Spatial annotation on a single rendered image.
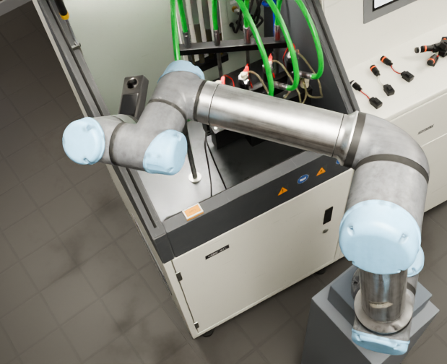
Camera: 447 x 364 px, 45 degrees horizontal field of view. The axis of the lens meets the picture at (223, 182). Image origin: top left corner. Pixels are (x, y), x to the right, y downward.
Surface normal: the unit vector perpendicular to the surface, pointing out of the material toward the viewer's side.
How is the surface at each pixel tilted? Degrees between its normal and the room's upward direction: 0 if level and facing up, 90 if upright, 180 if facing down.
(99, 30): 90
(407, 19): 76
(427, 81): 0
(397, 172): 6
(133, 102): 20
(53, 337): 0
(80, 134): 45
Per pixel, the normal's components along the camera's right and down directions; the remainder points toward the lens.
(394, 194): -0.03, -0.54
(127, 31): 0.47, 0.72
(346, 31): 0.44, 0.57
